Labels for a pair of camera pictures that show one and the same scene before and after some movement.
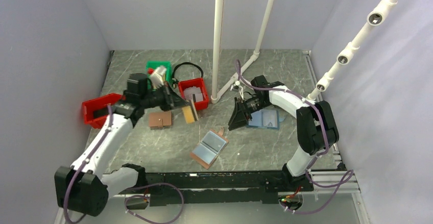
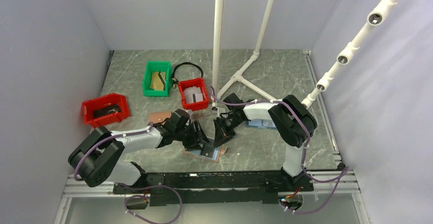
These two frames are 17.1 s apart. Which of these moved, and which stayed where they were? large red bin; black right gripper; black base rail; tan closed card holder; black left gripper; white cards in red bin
Moved: black left gripper; black right gripper
Stayed: large red bin; tan closed card holder; black base rail; white cards in red bin
